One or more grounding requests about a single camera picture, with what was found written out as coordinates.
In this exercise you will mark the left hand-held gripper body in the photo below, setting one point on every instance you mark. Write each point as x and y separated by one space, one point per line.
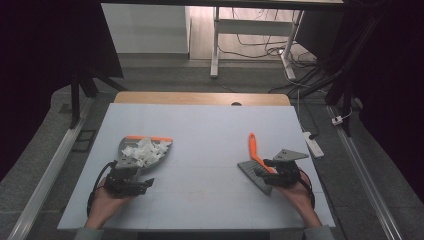
123 180

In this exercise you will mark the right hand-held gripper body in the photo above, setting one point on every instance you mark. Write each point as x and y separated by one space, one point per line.
285 171

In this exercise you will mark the orange brush with grey bristles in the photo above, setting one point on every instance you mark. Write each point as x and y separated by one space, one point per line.
253 146

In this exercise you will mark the pile of white paper scraps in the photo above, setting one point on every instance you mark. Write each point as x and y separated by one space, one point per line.
146 151

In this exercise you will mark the grey dustpan with orange edge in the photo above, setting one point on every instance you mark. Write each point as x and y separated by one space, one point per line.
133 150

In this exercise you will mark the person's right hand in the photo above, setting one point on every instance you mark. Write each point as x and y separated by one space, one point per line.
296 196

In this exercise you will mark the person's left hand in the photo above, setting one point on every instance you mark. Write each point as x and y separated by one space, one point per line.
105 205

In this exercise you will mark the white power strip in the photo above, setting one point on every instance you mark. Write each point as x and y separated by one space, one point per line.
313 144

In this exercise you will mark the black floor plate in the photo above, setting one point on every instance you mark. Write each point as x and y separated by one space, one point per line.
84 140

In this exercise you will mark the light grey table mat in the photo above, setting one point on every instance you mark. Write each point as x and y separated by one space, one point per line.
200 206

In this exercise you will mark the small white connector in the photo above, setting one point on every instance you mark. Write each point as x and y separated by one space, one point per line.
337 120

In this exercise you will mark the black metal stand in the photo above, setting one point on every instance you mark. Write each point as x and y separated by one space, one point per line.
346 83
76 100

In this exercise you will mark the wooden table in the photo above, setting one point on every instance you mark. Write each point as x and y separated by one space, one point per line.
186 98

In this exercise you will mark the white cabinet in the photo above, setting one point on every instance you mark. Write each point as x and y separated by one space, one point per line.
146 28

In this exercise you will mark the aluminium rail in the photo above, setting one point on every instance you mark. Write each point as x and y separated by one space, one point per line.
50 173
363 173

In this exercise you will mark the white desk frame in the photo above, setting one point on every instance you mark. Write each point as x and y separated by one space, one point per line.
253 27

